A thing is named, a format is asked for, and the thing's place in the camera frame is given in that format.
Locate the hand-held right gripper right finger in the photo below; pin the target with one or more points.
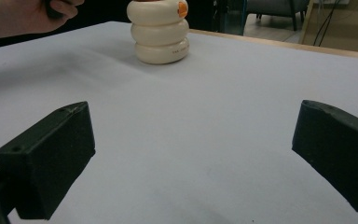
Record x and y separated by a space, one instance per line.
338 149

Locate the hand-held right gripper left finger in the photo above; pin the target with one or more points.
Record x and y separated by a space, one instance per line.
43 161

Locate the cream ribbed cup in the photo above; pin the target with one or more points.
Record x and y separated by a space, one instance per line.
158 37

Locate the grey chair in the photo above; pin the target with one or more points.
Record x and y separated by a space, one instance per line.
273 6

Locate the black cabinet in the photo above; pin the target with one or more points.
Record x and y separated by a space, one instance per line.
230 15

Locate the white paper sheet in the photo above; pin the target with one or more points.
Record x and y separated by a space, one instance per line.
180 124

